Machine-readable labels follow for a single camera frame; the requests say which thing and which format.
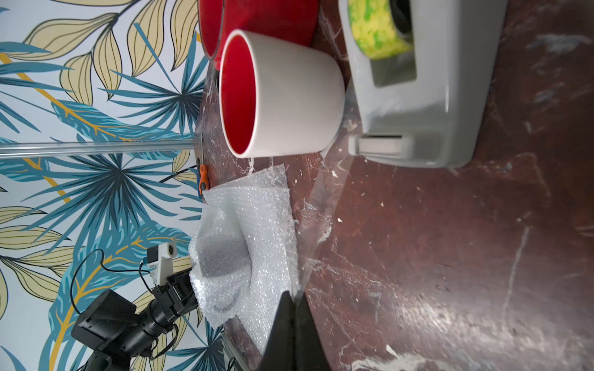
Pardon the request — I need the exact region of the green patterned tape roll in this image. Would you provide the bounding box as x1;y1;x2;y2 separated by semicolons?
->
347;0;414;60

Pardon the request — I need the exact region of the clear bubble wrap sheet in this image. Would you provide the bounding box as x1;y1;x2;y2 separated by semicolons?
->
189;165;300;352

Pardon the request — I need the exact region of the orange handled screwdriver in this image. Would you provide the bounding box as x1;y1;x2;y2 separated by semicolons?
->
196;158;210;199

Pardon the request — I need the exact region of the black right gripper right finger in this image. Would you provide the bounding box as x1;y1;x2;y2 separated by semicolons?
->
295;295;331;371

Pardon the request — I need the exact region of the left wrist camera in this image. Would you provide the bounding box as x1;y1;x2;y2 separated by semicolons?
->
146;242;178;286

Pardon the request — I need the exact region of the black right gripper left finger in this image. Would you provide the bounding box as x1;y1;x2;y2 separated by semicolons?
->
258;292;296;371

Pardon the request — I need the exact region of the white mug red inside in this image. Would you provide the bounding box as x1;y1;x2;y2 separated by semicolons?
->
219;29;345;159

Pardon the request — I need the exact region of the red mug black handle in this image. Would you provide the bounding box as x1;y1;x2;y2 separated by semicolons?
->
197;0;320;70

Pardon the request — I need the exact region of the left aluminium corner post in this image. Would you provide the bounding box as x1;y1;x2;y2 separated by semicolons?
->
1;139;196;160

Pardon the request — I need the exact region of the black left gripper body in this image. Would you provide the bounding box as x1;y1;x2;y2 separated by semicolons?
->
155;268;198;325

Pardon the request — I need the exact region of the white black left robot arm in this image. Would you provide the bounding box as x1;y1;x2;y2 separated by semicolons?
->
72;269;198;370

